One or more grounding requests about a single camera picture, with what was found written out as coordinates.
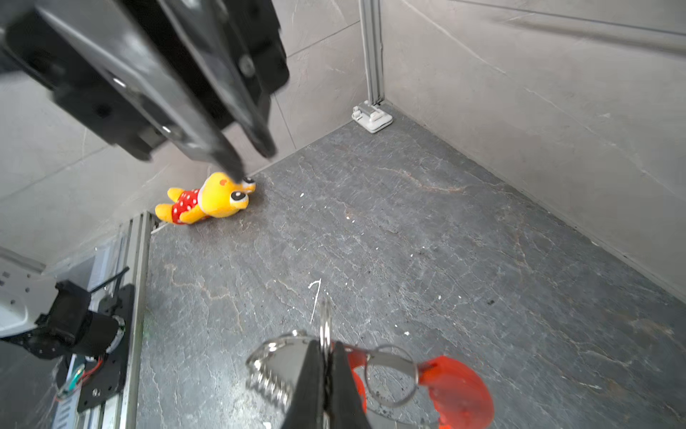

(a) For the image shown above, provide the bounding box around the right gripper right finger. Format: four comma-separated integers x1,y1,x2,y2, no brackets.
328,342,371,429

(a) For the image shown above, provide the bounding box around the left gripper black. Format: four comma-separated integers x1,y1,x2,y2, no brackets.
1,1,289,180

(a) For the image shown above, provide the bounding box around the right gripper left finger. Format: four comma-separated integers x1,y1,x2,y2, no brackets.
282,340,326,429

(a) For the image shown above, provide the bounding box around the grey key organizer red handle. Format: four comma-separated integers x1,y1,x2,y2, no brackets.
246,301,495,428

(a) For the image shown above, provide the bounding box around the yellow plush toy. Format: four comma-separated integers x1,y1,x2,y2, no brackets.
155,172,257,225

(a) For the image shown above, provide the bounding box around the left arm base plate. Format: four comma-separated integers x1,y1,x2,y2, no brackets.
77,283,136,413

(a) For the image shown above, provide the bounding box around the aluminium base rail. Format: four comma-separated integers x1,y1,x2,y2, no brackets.
52,212,157,428

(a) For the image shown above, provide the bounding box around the white corner bracket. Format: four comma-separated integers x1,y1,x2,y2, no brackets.
351,101,393,134

